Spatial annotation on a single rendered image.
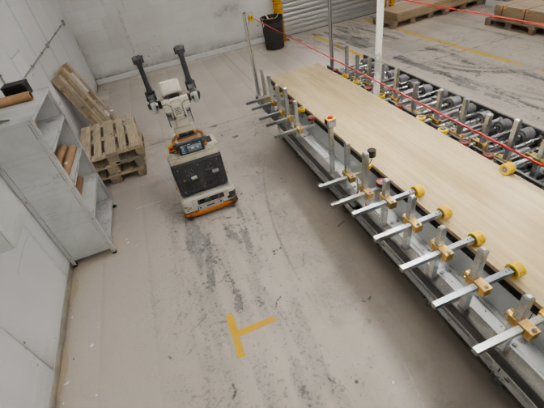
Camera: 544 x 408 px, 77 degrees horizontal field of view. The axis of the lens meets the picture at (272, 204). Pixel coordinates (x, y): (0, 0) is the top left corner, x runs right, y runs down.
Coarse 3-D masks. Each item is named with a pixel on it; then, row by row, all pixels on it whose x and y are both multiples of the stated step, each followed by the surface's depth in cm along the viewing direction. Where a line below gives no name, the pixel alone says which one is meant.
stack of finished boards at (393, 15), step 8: (416, 0) 887; (424, 0) 874; (432, 0) 862; (440, 0) 851; (448, 0) 847; (456, 0) 854; (464, 0) 862; (472, 0) 871; (384, 8) 873; (392, 8) 861; (400, 8) 849; (408, 8) 838; (416, 8) 827; (424, 8) 833; (432, 8) 841; (440, 8) 850; (384, 16) 862; (392, 16) 836; (400, 16) 822; (408, 16) 829
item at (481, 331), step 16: (256, 96) 459; (272, 112) 414; (288, 128) 375; (304, 144) 346; (320, 160) 320; (336, 176) 297; (384, 224) 242; (400, 240) 232; (400, 256) 229; (416, 256) 220; (416, 272) 216; (432, 288) 205; (448, 288) 199; (448, 304) 194; (464, 320) 185; (480, 320) 182; (480, 336) 177; (496, 352) 169; (512, 352) 167; (512, 368) 162; (528, 368) 161; (528, 384) 156
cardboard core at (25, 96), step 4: (24, 92) 305; (28, 92) 306; (8, 96) 303; (12, 96) 303; (16, 96) 303; (20, 96) 304; (24, 96) 305; (28, 96) 306; (32, 96) 312; (0, 100) 301; (4, 100) 302; (8, 100) 302; (12, 100) 303; (16, 100) 304; (20, 100) 306; (24, 100) 307; (28, 100) 309; (0, 104) 302; (4, 104) 303; (8, 104) 304; (12, 104) 306
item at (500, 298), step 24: (288, 96) 409; (288, 144) 483; (336, 144) 325; (312, 168) 412; (360, 168) 294; (336, 192) 366; (360, 216) 332; (456, 240) 208; (456, 264) 215; (504, 288) 183; (528, 312) 173; (480, 360) 229; (504, 384) 209
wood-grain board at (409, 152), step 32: (320, 64) 459; (320, 96) 380; (352, 96) 368; (352, 128) 317; (384, 128) 308; (416, 128) 300; (384, 160) 270; (416, 160) 264; (448, 160) 258; (480, 160) 253; (448, 192) 232; (480, 192) 227; (512, 192) 223; (448, 224) 210; (480, 224) 206; (512, 224) 202; (512, 256) 186
